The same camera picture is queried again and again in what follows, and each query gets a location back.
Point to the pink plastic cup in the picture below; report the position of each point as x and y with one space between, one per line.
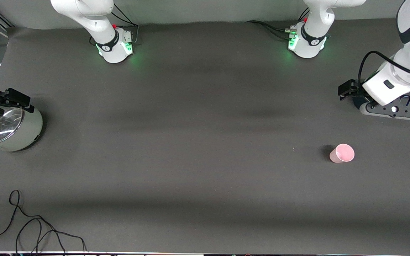
343 153

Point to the dark blue saucepan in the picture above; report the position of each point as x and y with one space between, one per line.
356 100

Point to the glass lid beige knob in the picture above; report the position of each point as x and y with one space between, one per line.
4 129

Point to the pale green cooking pot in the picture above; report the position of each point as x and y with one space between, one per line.
30 131

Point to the dark grey table cloth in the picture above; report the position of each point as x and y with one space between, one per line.
205 142

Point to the metal frame rail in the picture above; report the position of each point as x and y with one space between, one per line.
2 19

